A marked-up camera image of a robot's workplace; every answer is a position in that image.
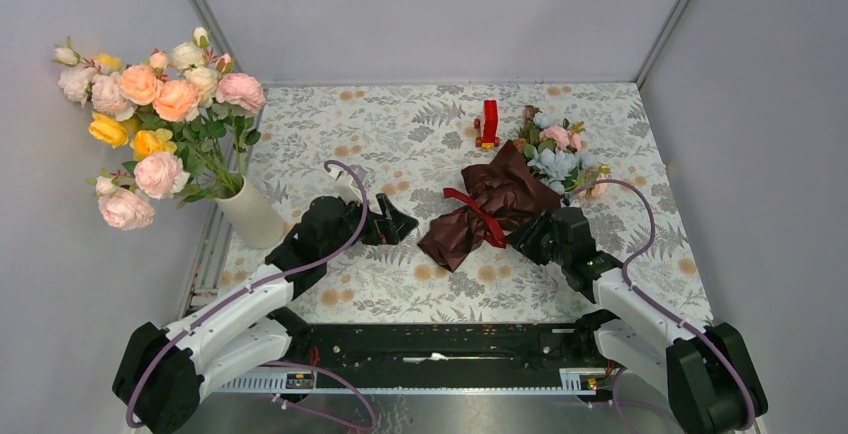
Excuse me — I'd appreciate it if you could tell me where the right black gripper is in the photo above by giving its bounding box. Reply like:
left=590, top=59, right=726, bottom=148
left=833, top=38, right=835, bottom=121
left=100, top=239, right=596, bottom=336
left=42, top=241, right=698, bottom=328
left=503, top=209, right=570, bottom=267

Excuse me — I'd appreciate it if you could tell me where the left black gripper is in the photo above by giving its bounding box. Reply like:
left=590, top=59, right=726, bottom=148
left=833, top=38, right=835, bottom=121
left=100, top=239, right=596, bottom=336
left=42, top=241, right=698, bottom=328
left=323, top=193, right=417, bottom=260

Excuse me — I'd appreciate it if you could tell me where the red ribbon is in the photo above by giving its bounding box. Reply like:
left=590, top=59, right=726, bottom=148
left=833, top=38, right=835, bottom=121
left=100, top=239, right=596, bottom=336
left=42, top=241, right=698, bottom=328
left=443, top=188, right=507, bottom=249

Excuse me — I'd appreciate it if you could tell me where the brown paper bouquet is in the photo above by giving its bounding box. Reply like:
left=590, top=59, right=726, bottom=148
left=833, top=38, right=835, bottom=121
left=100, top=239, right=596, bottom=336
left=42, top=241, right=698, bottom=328
left=418, top=105, right=611, bottom=272

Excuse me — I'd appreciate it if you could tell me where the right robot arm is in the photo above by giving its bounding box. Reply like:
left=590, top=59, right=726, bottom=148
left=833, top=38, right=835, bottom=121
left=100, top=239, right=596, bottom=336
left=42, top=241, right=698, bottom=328
left=506, top=207, right=769, bottom=433

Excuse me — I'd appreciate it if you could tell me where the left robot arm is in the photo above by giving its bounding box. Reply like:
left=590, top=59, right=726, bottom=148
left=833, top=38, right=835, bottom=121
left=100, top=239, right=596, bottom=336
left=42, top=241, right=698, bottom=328
left=112, top=194, right=419, bottom=433

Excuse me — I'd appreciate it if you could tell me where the floral patterned table mat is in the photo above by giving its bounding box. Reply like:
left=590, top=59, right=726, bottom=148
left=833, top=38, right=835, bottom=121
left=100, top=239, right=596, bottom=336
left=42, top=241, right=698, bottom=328
left=248, top=83, right=711, bottom=323

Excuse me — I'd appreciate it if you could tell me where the red toy block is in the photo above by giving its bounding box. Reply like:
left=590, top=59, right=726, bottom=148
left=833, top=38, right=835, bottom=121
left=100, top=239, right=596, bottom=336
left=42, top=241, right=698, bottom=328
left=473, top=99, right=501, bottom=149

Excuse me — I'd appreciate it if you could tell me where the pastel rose bunch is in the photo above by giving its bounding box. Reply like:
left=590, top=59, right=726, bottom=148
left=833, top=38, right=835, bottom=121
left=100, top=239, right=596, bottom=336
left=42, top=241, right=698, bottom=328
left=53, top=27, right=266, bottom=231

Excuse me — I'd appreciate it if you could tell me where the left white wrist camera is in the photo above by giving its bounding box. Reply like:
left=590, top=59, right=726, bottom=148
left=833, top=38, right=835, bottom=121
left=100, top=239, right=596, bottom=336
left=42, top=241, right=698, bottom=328
left=328, top=165, right=363, bottom=203

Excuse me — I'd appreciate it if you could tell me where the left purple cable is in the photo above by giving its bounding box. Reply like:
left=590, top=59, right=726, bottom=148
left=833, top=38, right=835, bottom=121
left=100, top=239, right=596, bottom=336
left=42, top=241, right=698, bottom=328
left=124, top=159, right=380, bottom=434

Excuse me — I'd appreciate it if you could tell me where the purple cable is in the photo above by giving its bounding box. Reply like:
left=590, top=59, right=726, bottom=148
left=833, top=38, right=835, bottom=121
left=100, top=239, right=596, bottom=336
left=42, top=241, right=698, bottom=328
left=124, top=159, right=380, bottom=434
left=569, top=179, right=758, bottom=432

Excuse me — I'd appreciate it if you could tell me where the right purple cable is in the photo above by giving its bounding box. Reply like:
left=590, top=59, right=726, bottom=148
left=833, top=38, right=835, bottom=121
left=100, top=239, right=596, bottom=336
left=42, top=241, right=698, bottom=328
left=569, top=179, right=758, bottom=432

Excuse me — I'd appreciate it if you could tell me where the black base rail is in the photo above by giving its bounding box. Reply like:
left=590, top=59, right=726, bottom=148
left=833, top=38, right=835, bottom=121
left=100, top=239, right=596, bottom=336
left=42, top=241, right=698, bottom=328
left=283, top=323, right=615, bottom=388

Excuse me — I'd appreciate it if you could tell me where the slotted white cable duct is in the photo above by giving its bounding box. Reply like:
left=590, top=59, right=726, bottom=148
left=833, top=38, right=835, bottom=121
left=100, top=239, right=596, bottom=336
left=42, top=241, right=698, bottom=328
left=216, top=369, right=599, bottom=397

